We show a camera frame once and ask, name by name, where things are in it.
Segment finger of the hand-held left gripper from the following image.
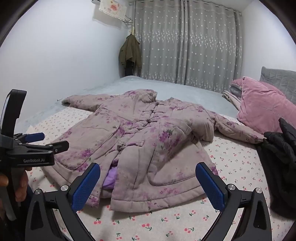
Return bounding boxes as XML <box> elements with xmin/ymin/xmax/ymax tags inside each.
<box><xmin>18</xmin><ymin>141</ymin><xmax>69</xmax><ymax>155</ymax></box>
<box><xmin>14</xmin><ymin>133</ymin><xmax>45</xmax><ymax>145</ymax></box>

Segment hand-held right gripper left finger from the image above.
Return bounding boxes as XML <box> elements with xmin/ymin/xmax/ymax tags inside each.
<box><xmin>24</xmin><ymin>162</ymin><xmax>101</xmax><ymax>241</ymax></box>

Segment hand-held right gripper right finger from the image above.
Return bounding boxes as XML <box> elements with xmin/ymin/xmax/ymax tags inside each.
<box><xmin>195</xmin><ymin>162</ymin><xmax>272</xmax><ymax>241</ymax></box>

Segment floral padded jacket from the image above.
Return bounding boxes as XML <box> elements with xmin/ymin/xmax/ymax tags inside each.
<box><xmin>44</xmin><ymin>89</ymin><xmax>266</xmax><ymax>212</ymax></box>

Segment person's left hand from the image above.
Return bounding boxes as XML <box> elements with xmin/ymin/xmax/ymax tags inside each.
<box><xmin>14</xmin><ymin>167</ymin><xmax>33</xmax><ymax>203</ymax></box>

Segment cherry print bed sheet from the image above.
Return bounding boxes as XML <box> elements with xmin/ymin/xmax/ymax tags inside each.
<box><xmin>25</xmin><ymin>107</ymin><xmax>295</xmax><ymax>241</ymax></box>

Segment black puffer jacket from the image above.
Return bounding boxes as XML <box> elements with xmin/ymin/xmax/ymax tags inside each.
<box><xmin>255</xmin><ymin>118</ymin><xmax>296</xmax><ymax>216</ymax></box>

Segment folded pink grey blanket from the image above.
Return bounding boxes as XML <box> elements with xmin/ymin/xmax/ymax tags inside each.
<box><xmin>222</xmin><ymin>77</ymin><xmax>245</xmax><ymax>112</ymax></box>

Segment pink velvet pillow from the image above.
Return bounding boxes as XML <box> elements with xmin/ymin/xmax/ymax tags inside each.
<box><xmin>237</xmin><ymin>76</ymin><xmax>295</xmax><ymax>142</ymax></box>

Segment dark hanging pants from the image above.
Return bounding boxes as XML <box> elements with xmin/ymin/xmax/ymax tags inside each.
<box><xmin>125</xmin><ymin>60</ymin><xmax>136</xmax><ymax>77</ymax></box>

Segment olive hanging jacket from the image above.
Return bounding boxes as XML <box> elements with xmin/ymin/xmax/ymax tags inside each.
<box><xmin>119</xmin><ymin>35</ymin><xmax>142</xmax><ymax>78</ymax></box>

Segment grey quilted pillow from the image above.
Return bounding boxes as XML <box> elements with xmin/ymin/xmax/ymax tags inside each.
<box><xmin>259</xmin><ymin>66</ymin><xmax>296</xmax><ymax>105</ymax></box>

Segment grey star print curtain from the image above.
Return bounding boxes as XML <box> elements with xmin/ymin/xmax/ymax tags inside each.
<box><xmin>185</xmin><ymin>0</ymin><xmax>243</xmax><ymax>92</ymax></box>
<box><xmin>134</xmin><ymin>0</ymin><xmax>189</xmax><ymax>85</ymax></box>

